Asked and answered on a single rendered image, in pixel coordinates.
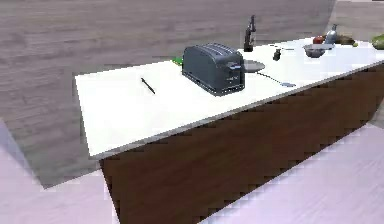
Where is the green lettuce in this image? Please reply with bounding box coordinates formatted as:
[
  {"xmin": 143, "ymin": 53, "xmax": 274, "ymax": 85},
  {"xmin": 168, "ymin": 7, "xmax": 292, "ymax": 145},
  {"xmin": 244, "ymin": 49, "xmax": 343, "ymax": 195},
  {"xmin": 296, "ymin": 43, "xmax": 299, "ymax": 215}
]
[{"xmin": 371, "ymin": 33, "xmax": 384, "ymax": 51}]

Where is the grey round plate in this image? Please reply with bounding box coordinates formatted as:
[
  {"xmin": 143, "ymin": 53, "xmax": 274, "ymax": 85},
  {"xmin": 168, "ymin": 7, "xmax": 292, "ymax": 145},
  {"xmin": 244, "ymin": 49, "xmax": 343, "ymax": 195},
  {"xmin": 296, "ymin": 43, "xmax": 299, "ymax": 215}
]
[{"xmin": 243, "ymin": 59, "xmax": 266, "ymax": 74}]

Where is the grey metal bowl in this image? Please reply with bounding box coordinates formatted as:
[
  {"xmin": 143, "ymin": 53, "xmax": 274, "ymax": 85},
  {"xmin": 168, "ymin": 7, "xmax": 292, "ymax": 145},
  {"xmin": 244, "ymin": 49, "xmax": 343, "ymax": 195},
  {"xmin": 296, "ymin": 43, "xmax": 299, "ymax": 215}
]
[{"xmin": 302, "ymin": 43, "xmax": 335, "ymax": 59}]

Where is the black pen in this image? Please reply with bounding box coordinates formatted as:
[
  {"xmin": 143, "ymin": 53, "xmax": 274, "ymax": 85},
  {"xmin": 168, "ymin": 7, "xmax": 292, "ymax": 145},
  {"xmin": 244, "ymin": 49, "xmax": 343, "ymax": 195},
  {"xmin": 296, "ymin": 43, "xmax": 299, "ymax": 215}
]
[{"xmin": 140, "ymin": 77, "xmax": 157, "ymax": 95}]

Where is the dark wine bottle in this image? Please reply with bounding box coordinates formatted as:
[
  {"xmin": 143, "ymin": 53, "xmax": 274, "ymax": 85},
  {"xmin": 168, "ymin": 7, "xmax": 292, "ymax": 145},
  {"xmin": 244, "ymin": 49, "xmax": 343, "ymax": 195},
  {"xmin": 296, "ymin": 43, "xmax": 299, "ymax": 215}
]
[{"xmin": 243, "ymin": 14, "xmax": 257, "ymax": 53}]

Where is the dark grey toaster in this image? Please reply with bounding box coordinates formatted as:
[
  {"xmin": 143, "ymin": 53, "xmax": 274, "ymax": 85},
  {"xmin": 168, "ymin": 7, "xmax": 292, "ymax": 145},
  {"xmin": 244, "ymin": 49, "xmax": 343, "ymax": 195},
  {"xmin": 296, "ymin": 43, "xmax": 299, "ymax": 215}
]
[{"xmin": 181, "ymin": 42, "xmax": 246, "ymax": 97}]

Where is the grey soap bottle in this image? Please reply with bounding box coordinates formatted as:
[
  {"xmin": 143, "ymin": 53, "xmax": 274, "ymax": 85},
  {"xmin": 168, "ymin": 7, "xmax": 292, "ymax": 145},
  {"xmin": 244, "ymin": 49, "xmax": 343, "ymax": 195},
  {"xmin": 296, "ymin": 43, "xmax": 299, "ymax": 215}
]
[{"xmin": 324, "ymin": 23, "xmax": 338, "ymax": 46}]

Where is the brown bread loaf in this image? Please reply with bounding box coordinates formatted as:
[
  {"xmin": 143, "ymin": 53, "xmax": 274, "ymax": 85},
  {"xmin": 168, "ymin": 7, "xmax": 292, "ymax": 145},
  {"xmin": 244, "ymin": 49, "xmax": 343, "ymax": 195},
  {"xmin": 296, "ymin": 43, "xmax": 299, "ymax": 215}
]
[{"xmin": 335, "ymin": 34, "xmax": 356, "ymax": 47}]

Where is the brown counter with white top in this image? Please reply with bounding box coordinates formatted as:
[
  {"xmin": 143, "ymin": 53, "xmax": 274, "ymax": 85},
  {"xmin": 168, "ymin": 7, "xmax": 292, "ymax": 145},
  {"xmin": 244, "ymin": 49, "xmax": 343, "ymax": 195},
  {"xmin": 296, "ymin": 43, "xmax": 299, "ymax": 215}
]
[{"xmin": 74, "ymin": 37, "xmax": 384, "ymax": 224}]

